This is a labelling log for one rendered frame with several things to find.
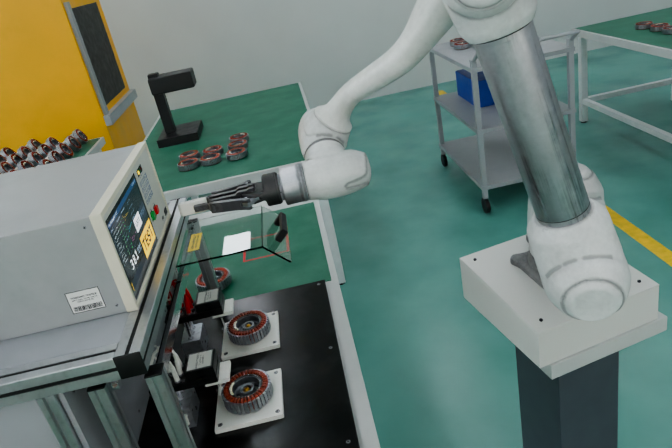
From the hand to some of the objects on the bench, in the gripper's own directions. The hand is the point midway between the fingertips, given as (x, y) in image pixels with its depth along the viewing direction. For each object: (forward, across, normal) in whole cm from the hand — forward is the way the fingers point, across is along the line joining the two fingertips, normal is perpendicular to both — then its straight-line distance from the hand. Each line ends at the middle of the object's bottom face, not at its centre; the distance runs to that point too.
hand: (194, 206), depth 131 cm
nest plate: (-3, +4, -41) cm, 42 cm away
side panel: (+37, -41, -43) cm, 70 cm away
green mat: (+20, +56, -43) cm, 74 cm away
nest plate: (-3, -20, -41) cm, 46 cm away
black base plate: (-2, -8, -43) cm, 44 cm away
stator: (+10, +38, -43) cm, 59 cm away
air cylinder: (+11, +4, -41) cm, 43 cm away
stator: (-3, -20, -40) cm, 45 cm away
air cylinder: (+11, -20, -41) cm, 47 cm away
